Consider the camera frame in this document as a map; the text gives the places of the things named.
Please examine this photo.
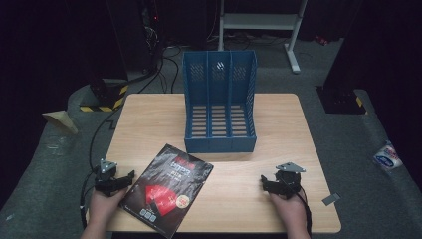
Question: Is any beige cardboard wedge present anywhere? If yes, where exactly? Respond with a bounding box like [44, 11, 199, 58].
[41, 110, 80, 135]

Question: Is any grey tape piece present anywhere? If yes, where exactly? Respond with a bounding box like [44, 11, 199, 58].
[320, 192, 342, 207]

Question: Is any black and red magazine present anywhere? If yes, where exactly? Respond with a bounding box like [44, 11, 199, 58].
[118, 142, 215, 239]

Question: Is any black yellow striped stand base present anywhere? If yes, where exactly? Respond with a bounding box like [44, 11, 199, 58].
[79, 79, 129, 114]

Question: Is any person's left hand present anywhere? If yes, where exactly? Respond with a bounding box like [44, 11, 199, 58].
[88, 186, 129, 230]

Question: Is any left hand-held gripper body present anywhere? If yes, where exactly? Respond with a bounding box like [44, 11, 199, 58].
[94, 158, 124, 197]

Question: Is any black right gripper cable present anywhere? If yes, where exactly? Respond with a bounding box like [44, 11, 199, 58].
[297, 190, 314, 237]

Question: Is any white metal desk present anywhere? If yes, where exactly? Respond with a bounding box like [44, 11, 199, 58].
[217, 0, 309, 75]

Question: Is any blue plastic file rack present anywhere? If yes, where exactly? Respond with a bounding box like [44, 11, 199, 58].
[181, 50, 259, 154]

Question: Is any white blue tissue packet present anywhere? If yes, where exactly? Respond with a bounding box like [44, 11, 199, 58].
[372, 140, 404, 171]

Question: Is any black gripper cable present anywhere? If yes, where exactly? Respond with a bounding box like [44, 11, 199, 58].
[79, 106, 122, 231]
[297, 190, 314, 237]

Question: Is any black computer tower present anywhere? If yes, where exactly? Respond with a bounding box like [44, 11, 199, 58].
[105, 0, 164, 75]

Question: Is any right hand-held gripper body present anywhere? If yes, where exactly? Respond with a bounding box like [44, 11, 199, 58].
[269, 161, 307, 200]

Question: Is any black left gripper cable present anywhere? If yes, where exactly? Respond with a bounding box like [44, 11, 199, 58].
[79, 106, 122, 231]

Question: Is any person's right hand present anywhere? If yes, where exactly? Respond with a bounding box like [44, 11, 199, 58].
[268, 191, 309, 233]

